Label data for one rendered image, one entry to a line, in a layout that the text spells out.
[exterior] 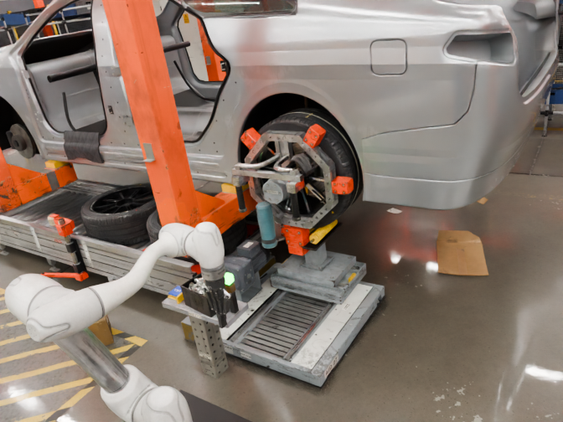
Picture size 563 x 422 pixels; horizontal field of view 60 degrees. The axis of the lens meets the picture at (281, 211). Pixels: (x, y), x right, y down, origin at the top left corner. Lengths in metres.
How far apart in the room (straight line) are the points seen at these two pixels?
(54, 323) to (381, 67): 1.68
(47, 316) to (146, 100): 1.33
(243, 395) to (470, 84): 1.80
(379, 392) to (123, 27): 2.09
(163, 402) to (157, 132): 1.29
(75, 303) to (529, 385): 2.02
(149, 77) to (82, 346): 1.31
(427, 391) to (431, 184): 0.98
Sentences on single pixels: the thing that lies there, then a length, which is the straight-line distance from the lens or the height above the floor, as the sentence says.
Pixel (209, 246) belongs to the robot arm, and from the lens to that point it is 1.75.
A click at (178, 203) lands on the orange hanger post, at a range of 2.65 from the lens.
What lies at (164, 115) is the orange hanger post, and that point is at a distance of 2.55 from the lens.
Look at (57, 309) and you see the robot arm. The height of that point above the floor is 1.12.
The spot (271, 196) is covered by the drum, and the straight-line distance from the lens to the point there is 2.57.
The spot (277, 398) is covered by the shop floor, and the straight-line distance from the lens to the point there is 2.57.
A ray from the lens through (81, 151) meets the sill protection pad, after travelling 4.07.
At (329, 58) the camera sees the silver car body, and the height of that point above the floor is 1.48.
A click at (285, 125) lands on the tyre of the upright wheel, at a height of 1.14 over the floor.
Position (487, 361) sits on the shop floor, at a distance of 2.75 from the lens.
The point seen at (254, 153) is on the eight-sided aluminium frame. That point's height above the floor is 1.00.
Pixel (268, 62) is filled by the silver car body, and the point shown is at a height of 1.47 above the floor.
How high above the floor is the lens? 1.83
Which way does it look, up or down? 25 degrees down
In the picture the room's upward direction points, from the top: 8 degrees counter-clockwise
